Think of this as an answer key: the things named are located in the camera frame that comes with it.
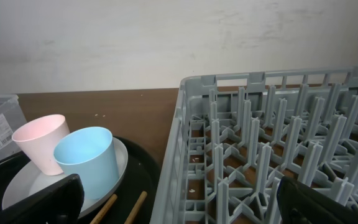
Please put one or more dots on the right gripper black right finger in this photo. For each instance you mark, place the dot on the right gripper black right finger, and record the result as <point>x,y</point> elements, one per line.
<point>299,203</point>

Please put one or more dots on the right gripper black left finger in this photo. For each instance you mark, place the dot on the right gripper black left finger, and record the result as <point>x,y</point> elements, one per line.
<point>60,202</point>

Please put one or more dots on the light blue plastic cup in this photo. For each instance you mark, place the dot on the light blue plastic cup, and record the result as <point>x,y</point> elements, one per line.
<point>90,153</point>

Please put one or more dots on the pink plastic cup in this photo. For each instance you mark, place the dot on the pink plastic cup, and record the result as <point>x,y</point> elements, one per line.
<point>38,139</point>

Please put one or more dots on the grey dishwasher rack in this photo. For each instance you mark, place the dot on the grey dishwasher rack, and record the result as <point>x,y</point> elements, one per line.
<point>233,137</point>

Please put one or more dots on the left wooden chopstick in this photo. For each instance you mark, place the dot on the left wooden chopstick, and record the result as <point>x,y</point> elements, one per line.
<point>100,215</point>

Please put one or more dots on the wooden chopstick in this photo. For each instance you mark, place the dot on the wooden chopstick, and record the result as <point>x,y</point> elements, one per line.
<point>100,215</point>
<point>131,217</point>

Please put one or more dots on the right wooden chopstick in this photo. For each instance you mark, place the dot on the right wooden chopstick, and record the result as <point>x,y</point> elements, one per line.
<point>131,217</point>

